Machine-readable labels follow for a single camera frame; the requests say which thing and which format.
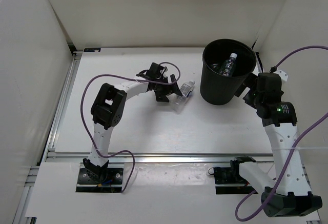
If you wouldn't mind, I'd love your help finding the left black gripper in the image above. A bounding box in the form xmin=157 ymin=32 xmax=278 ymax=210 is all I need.
xmin=154 ymin=74 xmax=181 ymax=102

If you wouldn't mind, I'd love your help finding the clear unlabelled plastic bottle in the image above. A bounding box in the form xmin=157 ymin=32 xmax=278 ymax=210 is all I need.
xmin=170 ymin=95 xmax=190 ymax=114

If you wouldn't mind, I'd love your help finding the clear bottle with blue label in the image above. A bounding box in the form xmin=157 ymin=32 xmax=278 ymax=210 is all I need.
xmin=219 ymin=53 xmax=237 ymax=77

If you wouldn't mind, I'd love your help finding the green plastic bottle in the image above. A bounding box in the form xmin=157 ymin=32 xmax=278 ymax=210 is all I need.
xmin=209 ymin=63 xmax=221 ymax=73

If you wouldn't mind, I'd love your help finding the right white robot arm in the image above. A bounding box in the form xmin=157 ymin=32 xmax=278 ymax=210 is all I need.
xmin=230 ymin=71 xmax=324 ymax=221

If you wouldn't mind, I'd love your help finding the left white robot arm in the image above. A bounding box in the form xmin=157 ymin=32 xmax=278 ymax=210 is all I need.
xmin=83 ymin=62 xmax=182 ymax=184

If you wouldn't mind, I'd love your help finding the black plastic bin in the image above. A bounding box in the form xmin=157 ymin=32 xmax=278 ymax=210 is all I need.
xmin=199 ymin=39 xmax=256 ymax=105

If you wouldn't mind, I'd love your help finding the clear bottle with white label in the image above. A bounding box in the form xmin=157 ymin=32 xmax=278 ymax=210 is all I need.
xmin=180 ymin=81 xmax=195 ymax=98

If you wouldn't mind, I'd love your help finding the blue white sticker label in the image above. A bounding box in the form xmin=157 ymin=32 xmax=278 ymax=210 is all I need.
xmin=84 ymin=48 xmax=101 ymax=53

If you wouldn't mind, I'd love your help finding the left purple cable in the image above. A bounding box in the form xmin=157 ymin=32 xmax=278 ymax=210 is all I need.
xmin=80 ymin=62 xmax=181 ymax=193

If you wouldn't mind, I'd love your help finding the purple cable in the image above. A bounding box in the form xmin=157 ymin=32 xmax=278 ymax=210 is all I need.
xmin=235 ymin=45 xmax=328 ymax=221
xmin=80 ymin=62 xmax=181 ymax=193

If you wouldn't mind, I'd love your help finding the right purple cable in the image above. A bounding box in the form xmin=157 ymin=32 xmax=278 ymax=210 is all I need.
xmin=235 ymin=45 xmax=328 ymax=221

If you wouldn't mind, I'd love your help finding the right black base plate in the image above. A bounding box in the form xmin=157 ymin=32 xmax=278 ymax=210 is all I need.
xmin=208 ymin=156 xmax=256 ymax=195

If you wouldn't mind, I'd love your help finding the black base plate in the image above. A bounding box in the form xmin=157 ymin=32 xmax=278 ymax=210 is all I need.
xmin=208 ymin=156 xmax=256 ymax=195
xmin=75 ymin=165 xmax=124 ymax=193

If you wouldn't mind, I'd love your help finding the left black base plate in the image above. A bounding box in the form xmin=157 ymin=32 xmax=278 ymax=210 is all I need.
xmin=75 ymin=165 xmax=124 ymax=193

